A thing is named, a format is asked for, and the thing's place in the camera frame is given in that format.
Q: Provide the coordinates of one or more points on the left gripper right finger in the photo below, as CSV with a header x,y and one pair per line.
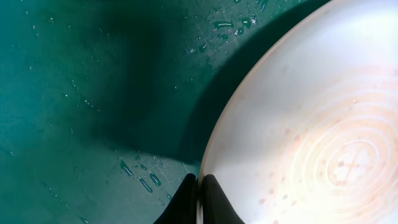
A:
x,y
215,204

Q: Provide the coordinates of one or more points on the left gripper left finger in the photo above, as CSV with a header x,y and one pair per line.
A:
x,y
182,208

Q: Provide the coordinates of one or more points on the light blue plate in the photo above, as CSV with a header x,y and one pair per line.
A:
x,y
310,134

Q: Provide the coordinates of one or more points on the teal plastic tray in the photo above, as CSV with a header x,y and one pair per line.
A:
x,y
106,105

